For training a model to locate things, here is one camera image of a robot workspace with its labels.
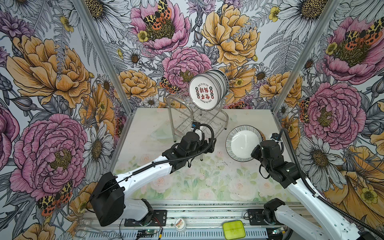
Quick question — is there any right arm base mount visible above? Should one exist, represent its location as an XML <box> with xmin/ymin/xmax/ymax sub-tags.
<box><xmin>246</xmin><ymin>209</ymin><xmax>270</xmax><ymax>226</ymax></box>

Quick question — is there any right aluminium corner post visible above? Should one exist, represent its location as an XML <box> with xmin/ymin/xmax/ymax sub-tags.
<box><xmin>271</xmin><ymin>1</ymin><xmax>341</xmax><ymax>114</ymax></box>

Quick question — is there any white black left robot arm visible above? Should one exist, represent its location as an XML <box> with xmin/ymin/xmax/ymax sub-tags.
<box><xmin>89</xmin><ymin>132</ymin><xmax>216</xmax><ymax>227</ymax></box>

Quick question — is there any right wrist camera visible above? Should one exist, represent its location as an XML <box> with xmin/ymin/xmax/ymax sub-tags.
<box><xmin>270</xmin><ymin>133</ymin><xmax>282</xmax><ymax>142</ymax></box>

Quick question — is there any left aluminium corner post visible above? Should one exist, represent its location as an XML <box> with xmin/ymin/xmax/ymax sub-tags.
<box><xmin>74</xmin><ymin>1</ymin><xmax>133</xmax><ymax>117</ymax></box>

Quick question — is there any green circuit board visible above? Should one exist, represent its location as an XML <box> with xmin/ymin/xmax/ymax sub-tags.
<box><xmin>136</xmin><ymin>230</ymin><xmax>163</xmax><ymax>240</ymax></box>

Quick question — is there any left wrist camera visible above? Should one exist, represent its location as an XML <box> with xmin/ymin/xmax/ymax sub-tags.
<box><xmin>192</xmin><ymin>122</ymin><xmax>207</xmax><ymax>134</ymax></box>

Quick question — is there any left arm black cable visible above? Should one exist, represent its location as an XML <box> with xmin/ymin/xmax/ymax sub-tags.
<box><xmin>89</xmin><ymin>122</ymin><xmax>216</xmax><ymax>205</ymax></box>

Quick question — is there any silver wire dish rack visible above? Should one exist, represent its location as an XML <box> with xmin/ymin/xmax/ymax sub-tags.
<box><xmin>165</xmin><ymin>95</ymin><xmax>229</xmax><ymax>163</ymax></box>

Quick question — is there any black striped rim plate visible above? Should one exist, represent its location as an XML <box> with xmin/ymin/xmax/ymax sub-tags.
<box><xmin>226</xmin><ymin>125</ymin><xmax>266</xmax><ymax>162</ymax></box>

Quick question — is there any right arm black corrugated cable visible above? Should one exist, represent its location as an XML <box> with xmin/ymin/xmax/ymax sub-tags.
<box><xmin>278</xmin><ymin>128</ymin><xmax>384</xmax><ymax>238</ymax></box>

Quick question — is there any aluminium corner post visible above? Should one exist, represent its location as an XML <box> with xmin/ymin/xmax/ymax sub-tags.
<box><xmin>74</xmin><ymin>1</ymin><xmax>133</xmax><ymax>117</ymax></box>
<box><xmin>271</xmin><ymin>1</ymin><xmax>341</xmax><ymax>114</ymax></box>

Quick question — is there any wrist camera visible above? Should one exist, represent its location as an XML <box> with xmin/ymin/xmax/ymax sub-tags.
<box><xmin>192</xmin><ymin>122</ymin><xmax>207</xmax><ymax>134</ymax></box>
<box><xmin>270</xmin><ymin>133</ymin><xmax>282</xmax><ymax>142</ymax></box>

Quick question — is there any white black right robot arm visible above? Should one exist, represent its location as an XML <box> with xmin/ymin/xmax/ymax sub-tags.
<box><xmin>251</xmin><ymin>140</ymin><xmax>384</xmax><ymax>240</ymax></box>

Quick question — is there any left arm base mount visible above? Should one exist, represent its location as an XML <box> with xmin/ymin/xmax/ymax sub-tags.
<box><xmin>124</xmin><ymin>210</ymin><xmax>168</xmax><ymax>227</ymax></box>

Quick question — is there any round tape roll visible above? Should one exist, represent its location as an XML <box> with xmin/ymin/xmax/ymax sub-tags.
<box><xmin>175</xmin><ymin>218</ymin><xmax>187</xmax><ymax>232</ymax></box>

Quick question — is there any red floral pattern plate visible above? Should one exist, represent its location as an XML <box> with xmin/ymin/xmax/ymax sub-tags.
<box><xmin>188</xmin><ymin>74</ymin><xmax>222</xmax><ymax>111</ymax></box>

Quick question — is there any green square box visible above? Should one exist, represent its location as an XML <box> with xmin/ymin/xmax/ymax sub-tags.
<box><xmin>223</xmin><ymin>220</ymin><xmax>246</xmax><ymax>240</ymax></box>

